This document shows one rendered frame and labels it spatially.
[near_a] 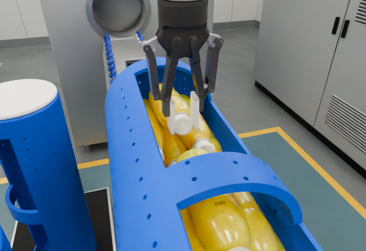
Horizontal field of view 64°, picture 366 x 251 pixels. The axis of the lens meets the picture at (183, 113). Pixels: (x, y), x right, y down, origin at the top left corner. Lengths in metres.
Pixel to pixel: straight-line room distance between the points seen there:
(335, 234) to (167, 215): 1.74
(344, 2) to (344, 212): 1.40
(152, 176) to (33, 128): 0.68
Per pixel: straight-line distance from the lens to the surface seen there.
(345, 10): 2.39
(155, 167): 0.42
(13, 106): 1.06
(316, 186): 2.29
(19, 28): 5.21
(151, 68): 0.47
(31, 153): 1.09
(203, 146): 0.61
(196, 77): 0.49
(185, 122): 0.54
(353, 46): 2.33
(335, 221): 2.12
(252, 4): 5.81
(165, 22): 0.44
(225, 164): 0.40
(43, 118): 1.04
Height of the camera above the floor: 1.50
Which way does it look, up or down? 32 degrees down
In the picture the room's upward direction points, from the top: straight up
